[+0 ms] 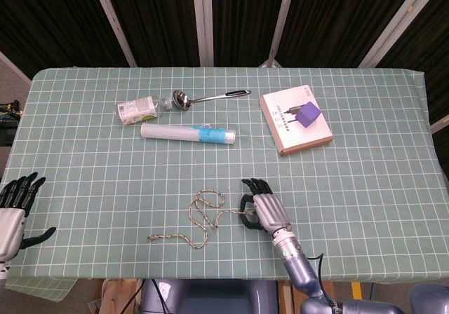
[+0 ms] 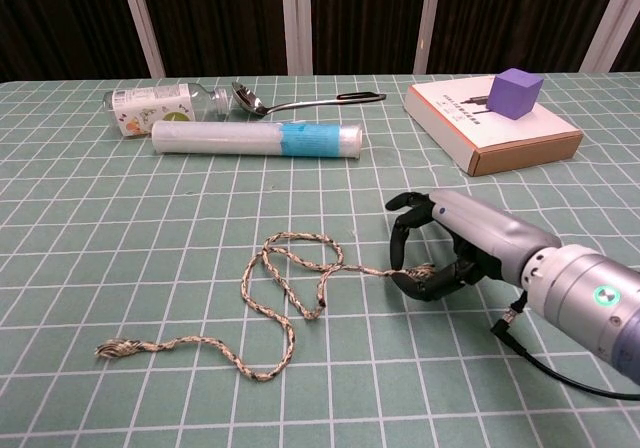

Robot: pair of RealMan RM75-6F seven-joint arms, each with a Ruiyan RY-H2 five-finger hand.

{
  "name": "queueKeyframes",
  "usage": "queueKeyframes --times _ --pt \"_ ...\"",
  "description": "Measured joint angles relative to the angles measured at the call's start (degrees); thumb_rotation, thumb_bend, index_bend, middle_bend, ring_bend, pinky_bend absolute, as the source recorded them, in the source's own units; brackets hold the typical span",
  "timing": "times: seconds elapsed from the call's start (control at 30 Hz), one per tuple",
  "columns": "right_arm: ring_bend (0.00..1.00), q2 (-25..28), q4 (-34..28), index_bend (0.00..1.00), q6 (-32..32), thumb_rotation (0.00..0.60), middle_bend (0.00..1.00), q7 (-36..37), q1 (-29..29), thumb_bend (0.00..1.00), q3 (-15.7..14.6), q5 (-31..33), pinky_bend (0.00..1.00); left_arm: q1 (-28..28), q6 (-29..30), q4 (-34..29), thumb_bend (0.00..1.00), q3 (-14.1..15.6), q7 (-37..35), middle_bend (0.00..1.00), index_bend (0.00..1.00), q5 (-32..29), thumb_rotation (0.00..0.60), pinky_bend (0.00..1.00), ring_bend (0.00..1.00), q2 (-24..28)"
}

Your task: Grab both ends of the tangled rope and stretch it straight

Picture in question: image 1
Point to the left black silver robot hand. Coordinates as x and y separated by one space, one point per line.
10 223

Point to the green checked tablecloth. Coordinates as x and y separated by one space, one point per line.
140 174

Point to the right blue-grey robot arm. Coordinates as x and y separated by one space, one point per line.
298 268

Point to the white frame post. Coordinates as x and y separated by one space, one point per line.
403 19
112 19
281 19
440 124
203 19

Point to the clear plastic bottle with label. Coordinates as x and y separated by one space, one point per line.
137 110

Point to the yellow strip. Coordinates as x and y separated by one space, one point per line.
357 289

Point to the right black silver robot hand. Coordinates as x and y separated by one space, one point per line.
270 212

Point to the clear tube with blue label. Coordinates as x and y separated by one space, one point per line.
165 131

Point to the grey partition panel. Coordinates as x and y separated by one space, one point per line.
8 86

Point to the wooden table leg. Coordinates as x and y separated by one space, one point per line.
285 300

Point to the purple cube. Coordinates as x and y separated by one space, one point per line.
307 116

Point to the light plywood frame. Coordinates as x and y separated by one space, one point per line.
115 296

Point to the blue-grey robot torso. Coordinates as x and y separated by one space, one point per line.
224 300

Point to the white flat cardboard box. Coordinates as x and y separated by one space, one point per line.
312 137

